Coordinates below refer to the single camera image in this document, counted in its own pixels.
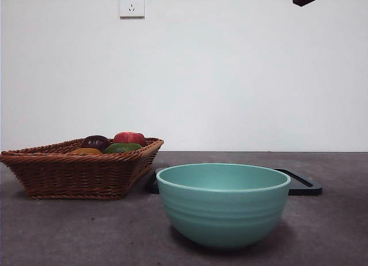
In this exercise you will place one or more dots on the teal ceramic bowl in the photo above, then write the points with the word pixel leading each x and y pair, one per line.
pixel 222 214

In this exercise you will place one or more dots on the brown kiwi fruit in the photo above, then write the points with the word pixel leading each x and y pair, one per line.
pixel 86 151

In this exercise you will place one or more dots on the dark teal rectangular tray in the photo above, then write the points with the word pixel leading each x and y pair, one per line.
pixel 304 188

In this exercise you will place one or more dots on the red peach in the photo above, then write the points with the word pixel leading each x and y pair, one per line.
pixel 129 137

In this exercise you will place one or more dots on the green avocado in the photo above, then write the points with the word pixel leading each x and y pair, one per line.
pixel 122 147

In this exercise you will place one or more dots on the dark purple round fruit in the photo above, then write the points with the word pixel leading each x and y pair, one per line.
pixel 96 141

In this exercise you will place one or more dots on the brown wicker basket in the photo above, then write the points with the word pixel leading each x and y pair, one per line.
pixel 72 174

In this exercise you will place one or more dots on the white wall power socket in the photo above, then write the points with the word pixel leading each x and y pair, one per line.
pixel 132 4

